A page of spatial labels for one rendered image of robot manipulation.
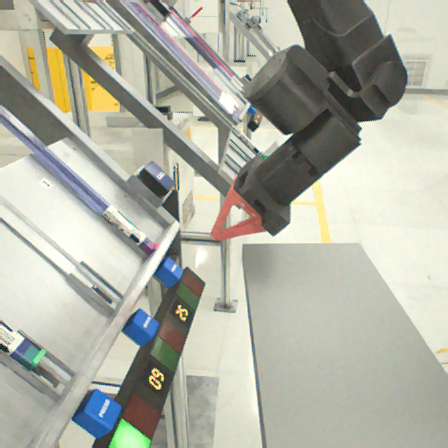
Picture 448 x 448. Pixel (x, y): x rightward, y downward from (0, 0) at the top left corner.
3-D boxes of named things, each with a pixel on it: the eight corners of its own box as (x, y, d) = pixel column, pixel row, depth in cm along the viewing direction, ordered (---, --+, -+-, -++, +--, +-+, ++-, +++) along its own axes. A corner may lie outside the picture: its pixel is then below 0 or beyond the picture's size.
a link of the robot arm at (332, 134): (376, 145, 39) (360, 124, 44) (333, 98, 37) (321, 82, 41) (323, 188, 42) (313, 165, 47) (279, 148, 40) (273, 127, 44)
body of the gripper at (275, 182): (234, 194, 41) (287, 145, 38) (245, 164, 50) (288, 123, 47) (277, 235, 42) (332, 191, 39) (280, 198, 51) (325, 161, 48)
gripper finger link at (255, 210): (189, 228, 47) (245, 176, 43) (202, 204, 53) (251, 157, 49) (230, 264, 48) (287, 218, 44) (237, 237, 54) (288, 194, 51)
